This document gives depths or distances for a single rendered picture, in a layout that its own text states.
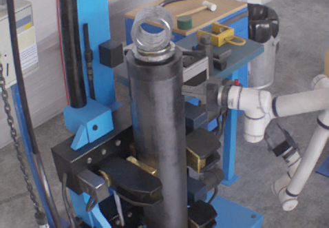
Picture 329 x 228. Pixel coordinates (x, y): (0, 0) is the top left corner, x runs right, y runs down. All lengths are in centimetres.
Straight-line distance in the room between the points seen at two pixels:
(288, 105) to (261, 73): 255
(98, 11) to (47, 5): 184
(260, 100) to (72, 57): 79
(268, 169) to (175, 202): 152
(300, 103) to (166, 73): 55
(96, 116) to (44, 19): 201
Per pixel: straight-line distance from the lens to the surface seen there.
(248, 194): 366
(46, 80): 444
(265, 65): 470
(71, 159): 229
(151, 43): 211
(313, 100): 214
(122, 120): 249
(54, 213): 126
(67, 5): 220
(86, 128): 233
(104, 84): 257
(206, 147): 243
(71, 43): 226
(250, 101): 208
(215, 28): 328
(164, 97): 213
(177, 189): 243
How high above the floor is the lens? 244
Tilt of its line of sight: 30 degrees down
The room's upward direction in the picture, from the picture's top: 3 degrees counter-clockwise
